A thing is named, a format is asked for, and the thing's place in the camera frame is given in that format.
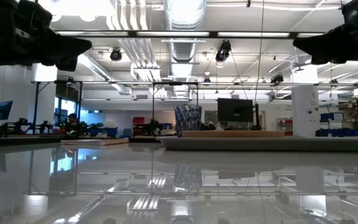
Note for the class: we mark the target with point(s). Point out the black aluminium rig frame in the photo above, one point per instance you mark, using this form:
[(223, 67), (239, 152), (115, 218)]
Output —
[(20, 140)]

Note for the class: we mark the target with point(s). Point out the grey plastic tray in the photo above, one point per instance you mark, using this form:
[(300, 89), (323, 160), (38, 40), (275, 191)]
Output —
[(266, 143)]

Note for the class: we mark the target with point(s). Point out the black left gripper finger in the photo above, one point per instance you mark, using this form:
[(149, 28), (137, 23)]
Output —
[(67, 64), (65, 48)]

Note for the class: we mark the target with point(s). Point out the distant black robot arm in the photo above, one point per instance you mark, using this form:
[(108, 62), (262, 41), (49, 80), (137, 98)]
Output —
[(15, 127), (43, 127)]

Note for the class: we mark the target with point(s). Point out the row of blue storage bins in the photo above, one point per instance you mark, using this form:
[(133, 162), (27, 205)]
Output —
[(337, 132)]

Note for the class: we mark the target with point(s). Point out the dark blue textured cup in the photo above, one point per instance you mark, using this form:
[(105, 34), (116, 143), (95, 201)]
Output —
[(188, 119)]

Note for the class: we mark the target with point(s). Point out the large black monitor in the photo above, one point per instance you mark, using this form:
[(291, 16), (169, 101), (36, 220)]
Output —
[(235, 110)]

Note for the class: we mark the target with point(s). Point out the black monitor stand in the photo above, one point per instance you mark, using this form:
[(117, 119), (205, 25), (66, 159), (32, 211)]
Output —
[(257, 118)]

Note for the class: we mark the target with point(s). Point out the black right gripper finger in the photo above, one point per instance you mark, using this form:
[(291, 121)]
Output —
[(325, 43)]

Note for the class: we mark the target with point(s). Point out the black station frame with arms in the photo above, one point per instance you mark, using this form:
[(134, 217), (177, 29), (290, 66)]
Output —
[(153, 105)]

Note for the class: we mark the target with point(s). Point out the red storage bin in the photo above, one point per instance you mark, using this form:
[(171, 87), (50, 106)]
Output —
[(138, 120)]

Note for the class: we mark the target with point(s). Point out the long linear ceiling light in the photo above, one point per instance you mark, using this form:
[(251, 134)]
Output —
[(172, 34)]

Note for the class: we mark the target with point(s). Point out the round spiral air duct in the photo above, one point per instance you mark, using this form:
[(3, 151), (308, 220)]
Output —
[(183, 18)]

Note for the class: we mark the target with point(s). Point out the black ceiling-mounted camera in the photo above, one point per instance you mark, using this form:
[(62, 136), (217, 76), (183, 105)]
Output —
[(277, 79), (116, 55), (223, 51)]

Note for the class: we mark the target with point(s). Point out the black distant station frame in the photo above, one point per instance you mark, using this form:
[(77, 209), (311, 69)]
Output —
[(36, 105)]

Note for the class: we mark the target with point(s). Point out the seated person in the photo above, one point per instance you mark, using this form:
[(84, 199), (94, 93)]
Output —
[(72, 124)]

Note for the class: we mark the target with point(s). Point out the blue-lit desk monitor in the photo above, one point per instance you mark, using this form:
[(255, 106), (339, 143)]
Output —
[(2, 110)]

